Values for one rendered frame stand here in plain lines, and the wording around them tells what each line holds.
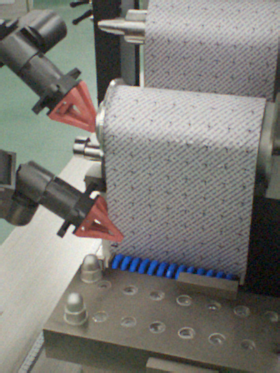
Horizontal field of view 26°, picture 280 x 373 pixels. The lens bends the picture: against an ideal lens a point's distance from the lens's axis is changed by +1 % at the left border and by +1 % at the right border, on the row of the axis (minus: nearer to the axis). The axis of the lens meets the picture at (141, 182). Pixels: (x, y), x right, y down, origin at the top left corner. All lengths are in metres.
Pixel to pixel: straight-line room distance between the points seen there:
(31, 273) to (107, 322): 0.35
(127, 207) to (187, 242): 0.11
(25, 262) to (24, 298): 0.11
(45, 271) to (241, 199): 0.48
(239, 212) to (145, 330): 0.23
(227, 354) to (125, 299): 0.19
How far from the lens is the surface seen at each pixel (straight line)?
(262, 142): 0.89
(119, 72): 1.27
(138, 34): 1.16
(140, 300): 0.96
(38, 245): 1.31
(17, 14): 5.58
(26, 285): 1.21
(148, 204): 0.97
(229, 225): 0.96
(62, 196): 1.00
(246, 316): 0.94
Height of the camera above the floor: 1.67
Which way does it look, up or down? 31 degrees down
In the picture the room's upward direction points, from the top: 1 degrees counter-clockwise
